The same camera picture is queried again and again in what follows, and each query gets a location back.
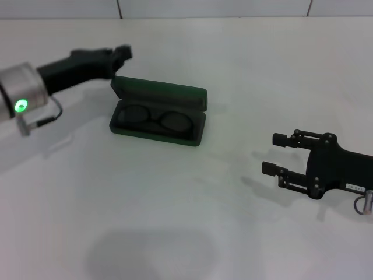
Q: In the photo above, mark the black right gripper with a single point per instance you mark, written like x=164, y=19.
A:
x=335, y=169

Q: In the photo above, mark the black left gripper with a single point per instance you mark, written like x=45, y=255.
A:
x=81, y=67

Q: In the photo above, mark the green glasses case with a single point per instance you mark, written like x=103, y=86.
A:
x=163, y=90

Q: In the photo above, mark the black glasses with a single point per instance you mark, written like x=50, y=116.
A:
x=156, y=121

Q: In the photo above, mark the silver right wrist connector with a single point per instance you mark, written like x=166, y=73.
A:
x=367, y=202

